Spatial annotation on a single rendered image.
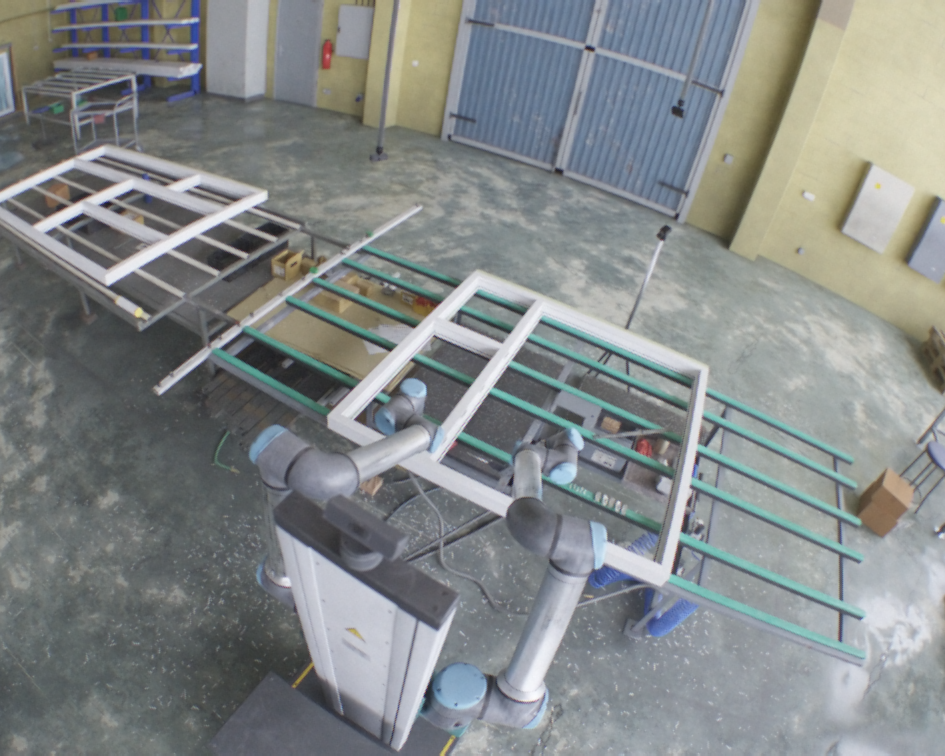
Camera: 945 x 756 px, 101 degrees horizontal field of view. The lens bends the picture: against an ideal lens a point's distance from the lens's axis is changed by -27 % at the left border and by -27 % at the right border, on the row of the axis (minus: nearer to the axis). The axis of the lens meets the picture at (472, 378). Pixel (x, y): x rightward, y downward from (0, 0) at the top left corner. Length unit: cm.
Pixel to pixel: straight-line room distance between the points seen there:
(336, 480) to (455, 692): 73
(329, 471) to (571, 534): 60
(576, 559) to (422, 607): 59
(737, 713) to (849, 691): 91
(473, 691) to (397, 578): 83
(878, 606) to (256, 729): 388
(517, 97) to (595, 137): 131
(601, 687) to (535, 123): 728
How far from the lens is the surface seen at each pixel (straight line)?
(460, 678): 165
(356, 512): 82
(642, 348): 309
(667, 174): 793
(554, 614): 144
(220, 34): 1127
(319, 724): 175
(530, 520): 134
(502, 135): 847
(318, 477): 126
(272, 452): 130
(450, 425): 223
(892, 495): 457
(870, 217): 811
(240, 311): 334
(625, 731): 285
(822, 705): 360
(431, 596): 86
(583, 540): 134
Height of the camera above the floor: 256
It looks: 41 degrees down
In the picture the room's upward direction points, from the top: 13 degrees clockwise
